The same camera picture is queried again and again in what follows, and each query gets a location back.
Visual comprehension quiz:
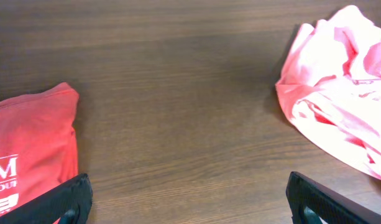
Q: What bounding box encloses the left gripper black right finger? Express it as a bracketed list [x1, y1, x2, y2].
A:
[286, 171, 381, 224]

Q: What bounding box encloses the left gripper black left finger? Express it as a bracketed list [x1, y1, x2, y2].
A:
[0, 174, 93, 224]

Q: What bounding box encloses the pink printed t-shirt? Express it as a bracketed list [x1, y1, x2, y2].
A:
[275, 5, 381, 180]

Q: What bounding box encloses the folded red printed t-shirt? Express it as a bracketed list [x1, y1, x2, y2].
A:
[0, 83, 79, 217]

